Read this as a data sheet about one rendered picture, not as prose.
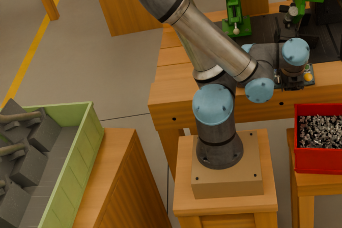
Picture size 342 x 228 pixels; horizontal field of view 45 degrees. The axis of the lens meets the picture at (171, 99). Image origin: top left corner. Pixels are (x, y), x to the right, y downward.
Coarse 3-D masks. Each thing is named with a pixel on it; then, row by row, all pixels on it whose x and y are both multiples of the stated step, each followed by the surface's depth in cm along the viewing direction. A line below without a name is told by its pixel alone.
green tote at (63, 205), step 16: (48, 112) 167; (64, 112) 166; (80, 112) 165; (80, 128) 150; (96, 128) 164; (80, 144) 149; (96, 144) 163; (80, 160) 148; (64, 176) 135; (80, 176) 148; (64, 192) 135; (80, 192) 146; (48, 208) 125; (64, 208) 135; (48, 224) 125; (64, 224) 134
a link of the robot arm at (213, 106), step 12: (216, 84) 122; (204, 96) 119; (216, 96) 118; (228, 96) 118; (192, 108) 121; (204, 108) 116; (216, 108) 115; (228, 108) 116; (204, 120) 118; (216, 120) 116; (228, 120) 118; (204, 132) 121; (216, 132) 119; (228, 132) 121
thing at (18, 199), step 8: (8, 192) 138; (16, 192) 141; (24, 192) 144; (0, 200) 137; (8, 200) 137; (16, 200) 140; (24, 200) 142; (0, 208) 133; (8, 208) 136; (16, 208) 138; (24, 208) 141; (0, 216) 132; (8, 216) 134; (16, 216) 137; (0, 224) 135; (8, 224) 135; (16, 224) 136
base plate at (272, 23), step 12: (216, 24) 196; (252, 24) 190; (264, 24) 188; (276, 24) 185; (312, 24) 179; (324, 24) 178; (336, 24) 176; (240, 36) 184; (252, 36) 182; (264, 36) 180; (324, 36) 171; (336, 36) 170; (324, 48) 165; (336, 48) 163; (312, 60) 161; (324, 60) 160; (336, 60) 158
